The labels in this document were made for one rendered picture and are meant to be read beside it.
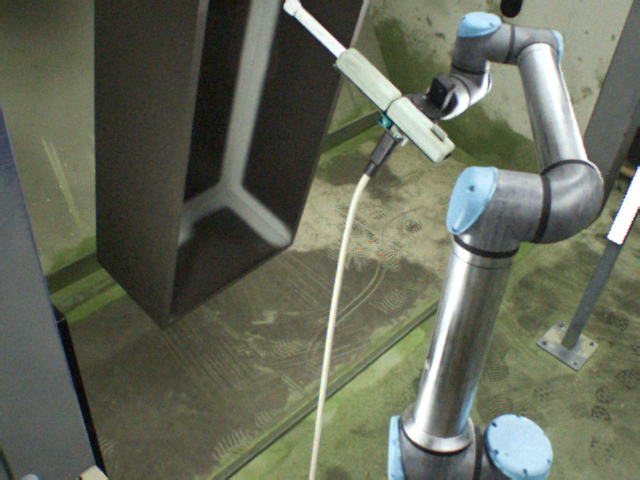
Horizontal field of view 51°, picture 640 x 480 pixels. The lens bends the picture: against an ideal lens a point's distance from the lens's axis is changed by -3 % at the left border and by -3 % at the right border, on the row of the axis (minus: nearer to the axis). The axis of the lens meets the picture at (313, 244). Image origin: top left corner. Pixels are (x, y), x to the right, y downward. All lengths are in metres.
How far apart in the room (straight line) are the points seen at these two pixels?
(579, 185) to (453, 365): 0.40
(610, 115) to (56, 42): 2.45
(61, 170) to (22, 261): 1.92
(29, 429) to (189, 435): 1.25
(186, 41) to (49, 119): 1.55
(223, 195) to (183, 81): 1.14
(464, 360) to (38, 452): 0.78
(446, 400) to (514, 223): 0.40
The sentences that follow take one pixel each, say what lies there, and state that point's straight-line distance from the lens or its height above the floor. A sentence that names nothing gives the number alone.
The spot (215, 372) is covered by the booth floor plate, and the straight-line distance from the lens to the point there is 2.62.
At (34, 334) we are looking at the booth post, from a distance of 1.12.
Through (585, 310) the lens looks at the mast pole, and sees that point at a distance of 2.87.
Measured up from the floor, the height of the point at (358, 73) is 1.46.
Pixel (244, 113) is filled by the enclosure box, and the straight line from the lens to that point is 2.38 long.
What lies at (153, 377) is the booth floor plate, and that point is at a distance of 2.62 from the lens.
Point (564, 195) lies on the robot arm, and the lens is 1.16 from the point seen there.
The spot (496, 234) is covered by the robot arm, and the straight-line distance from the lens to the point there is 1.14.
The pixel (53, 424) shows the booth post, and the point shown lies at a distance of 1.29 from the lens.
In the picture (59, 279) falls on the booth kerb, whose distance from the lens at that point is 2.94.
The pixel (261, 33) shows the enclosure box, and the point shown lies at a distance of 2.20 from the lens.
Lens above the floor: 2.10
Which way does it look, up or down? 41 degrees down
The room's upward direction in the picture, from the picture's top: 5 degrees clockwise
